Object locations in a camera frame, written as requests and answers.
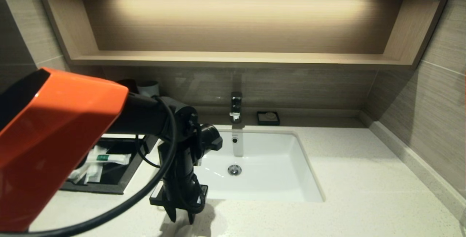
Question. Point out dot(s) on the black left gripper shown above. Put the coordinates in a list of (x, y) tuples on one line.
[(182, 193)]

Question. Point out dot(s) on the black drawer of box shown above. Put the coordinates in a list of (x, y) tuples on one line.
[(120, 183)]

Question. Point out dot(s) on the toothbrush packet dark green band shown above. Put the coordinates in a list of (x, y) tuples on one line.
[(109, 158)]

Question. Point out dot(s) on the long clear packet green print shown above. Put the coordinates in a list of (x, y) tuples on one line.
[(95, 173)]

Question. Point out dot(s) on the clear plastic packet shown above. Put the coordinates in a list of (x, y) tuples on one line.
[(78, 174)]

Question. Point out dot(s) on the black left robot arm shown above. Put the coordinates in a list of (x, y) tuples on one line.
[(54, 138)]

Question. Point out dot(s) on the chrome sink drain stopper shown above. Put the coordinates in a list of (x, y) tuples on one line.
[(235, 170)]

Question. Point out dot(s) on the white ceramic sink basin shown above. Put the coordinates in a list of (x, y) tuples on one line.
[(273, 171)]

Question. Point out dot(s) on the chrome faucet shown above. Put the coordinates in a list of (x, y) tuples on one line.
[(236, 106)]

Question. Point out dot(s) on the black soap dish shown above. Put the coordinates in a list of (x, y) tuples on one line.
[(260, 118)]

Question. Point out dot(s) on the white cup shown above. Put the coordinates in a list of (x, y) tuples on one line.
[(149, 87)]

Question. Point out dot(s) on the pale soap bar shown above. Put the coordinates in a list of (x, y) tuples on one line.
[(270, 115)]

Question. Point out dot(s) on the black cup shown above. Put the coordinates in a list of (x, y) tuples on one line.
[(129, 83)]

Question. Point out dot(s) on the wooden wall shelf niche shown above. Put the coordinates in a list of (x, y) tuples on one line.
[(236, 26)]

